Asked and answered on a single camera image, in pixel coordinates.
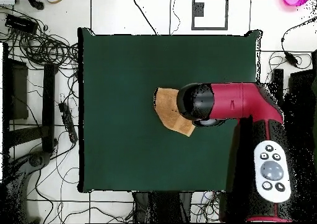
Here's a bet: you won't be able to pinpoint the tan terry towel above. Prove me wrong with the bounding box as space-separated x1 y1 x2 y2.
153 87 196 137

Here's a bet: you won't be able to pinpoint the dark flat panel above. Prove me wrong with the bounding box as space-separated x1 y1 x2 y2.
3 58 29 121
288 70 317 137

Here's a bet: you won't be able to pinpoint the dark green table cloth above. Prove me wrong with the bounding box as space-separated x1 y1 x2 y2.
77 27 263 194

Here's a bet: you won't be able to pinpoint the black metal stand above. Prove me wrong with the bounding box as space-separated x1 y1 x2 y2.
132 191 194 223

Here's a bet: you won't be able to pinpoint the black power strip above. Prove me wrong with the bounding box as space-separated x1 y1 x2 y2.
58 101 79 144

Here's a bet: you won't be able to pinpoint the black bar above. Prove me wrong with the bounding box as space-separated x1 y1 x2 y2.
41 62 59 153
271 68 285 96

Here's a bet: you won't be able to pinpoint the grey chair base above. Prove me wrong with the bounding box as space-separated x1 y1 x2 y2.
4 149 54 223

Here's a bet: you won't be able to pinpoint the black rectangular box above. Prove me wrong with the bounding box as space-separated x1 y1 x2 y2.
4 13 38 34

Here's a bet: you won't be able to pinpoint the pink round object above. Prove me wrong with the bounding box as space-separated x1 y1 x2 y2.
282 0 310 8

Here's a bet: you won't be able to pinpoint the thick black cable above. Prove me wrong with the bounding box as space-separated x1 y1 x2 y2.
132 0 159 36

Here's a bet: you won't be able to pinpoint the thin black cable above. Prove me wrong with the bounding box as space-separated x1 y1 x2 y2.
169 0 181 35

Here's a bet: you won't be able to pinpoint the grey rectangular floor frame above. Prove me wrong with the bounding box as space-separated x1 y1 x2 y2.
191 0 228 31

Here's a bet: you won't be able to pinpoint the tangled black cables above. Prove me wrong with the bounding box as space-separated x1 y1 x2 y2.
0 6 80 71

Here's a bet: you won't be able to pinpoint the black cable with adapter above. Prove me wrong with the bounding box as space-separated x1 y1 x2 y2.
280 15 317 68

